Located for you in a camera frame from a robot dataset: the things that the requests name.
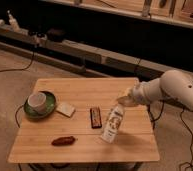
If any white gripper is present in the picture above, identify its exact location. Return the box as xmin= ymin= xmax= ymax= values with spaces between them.
xmin=117 ymin=83 xmax=148 ymax=107

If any white plastic bottle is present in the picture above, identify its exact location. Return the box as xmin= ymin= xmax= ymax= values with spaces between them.
xmin=100 ymin=104 xmax=125 ymax=143

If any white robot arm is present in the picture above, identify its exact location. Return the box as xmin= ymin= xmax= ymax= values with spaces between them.
xmin=117 ymin=70 xmax=193 ymax=111

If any white spray bottle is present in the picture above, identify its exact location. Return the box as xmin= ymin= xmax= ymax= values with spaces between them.
xmin=7 ymin=11 xmax=20 ymax=31

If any brown chocolate bar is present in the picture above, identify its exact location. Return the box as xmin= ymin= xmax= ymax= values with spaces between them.
xmin=90 ymin=107 xmax=102 ymax=129

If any reddish brown sausage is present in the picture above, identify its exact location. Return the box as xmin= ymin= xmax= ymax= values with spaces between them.
xmin=51 ymin=136 xmax=75 ymax=146

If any green plate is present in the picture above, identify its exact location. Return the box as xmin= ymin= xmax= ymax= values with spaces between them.
xmin=23 ymin=91 xmax=56 ymax=120

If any white cup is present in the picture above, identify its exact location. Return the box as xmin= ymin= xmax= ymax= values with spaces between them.
xmin=28 ymin=92 xmax=46 ymax=114

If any black device on ledge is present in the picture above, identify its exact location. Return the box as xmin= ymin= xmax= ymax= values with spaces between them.
xmin=47 ymin=29 xmax=65 ymax=42

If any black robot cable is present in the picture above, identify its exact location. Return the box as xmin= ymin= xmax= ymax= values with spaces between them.
xmin=146 ymin=99 xmax=193 ymax=171

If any black cable on floor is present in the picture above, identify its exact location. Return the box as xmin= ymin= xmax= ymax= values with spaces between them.
xmin=0 ymin=45 xmax=37 ymax=76

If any black cable under table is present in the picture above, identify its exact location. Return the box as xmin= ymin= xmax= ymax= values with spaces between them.
xmin=14 ymin=104 xmax=26 ymax=129

